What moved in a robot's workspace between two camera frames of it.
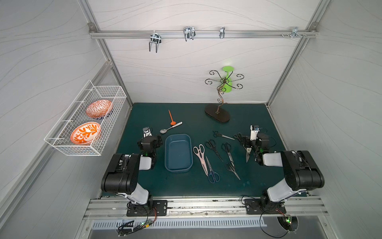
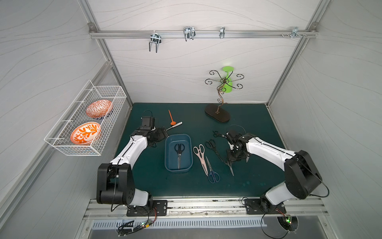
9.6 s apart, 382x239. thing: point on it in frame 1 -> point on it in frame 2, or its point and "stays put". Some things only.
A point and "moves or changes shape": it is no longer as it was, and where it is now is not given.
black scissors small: [229, 167] moves or changes shape
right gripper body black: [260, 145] -> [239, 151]
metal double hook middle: [189, 32] stays put
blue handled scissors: [213, 177] stays put
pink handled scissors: [200, 150] stays put
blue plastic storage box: [178, 153] stays put
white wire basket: [84, 127] stays put
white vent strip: [167, 223] stays put
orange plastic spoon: [173, 123] stays put
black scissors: [227, 147] moves or changes shape
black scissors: [211, 144] -> [179, 148]
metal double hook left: [154, 38] stays put
